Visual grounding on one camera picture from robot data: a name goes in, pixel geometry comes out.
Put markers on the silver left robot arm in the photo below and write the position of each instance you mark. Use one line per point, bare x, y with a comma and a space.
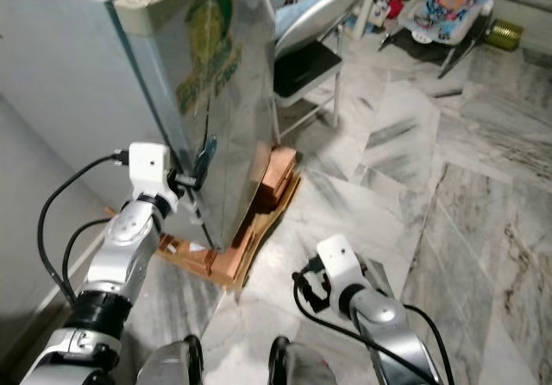
125, 247

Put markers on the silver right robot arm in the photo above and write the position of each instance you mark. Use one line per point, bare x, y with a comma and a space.
384, 316

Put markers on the gold metal can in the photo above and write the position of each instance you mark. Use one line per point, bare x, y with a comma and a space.
506, 34

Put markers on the grey robot leg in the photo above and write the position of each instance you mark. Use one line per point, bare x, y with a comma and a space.
302, 368
171, 363

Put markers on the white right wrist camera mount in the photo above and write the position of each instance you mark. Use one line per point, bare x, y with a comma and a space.
339, 260

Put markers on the white chair with black seat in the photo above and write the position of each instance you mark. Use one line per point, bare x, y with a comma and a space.
302, 70

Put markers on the colourful baby bouncer seat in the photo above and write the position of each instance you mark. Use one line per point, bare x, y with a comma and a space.
453, 5

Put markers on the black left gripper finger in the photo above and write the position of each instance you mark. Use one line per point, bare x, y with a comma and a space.
205, 156

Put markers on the white single door fridge body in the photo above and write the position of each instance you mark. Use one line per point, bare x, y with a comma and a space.
69, 48

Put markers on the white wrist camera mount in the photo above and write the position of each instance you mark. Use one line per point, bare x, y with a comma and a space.
148, 167
339, 260

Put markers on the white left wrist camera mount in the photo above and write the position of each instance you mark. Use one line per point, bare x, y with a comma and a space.
148, 167

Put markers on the grey robot right leg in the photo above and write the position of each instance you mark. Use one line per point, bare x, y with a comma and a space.
302, 368

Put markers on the grey robot left leg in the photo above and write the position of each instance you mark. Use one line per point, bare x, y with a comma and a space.
171, 363

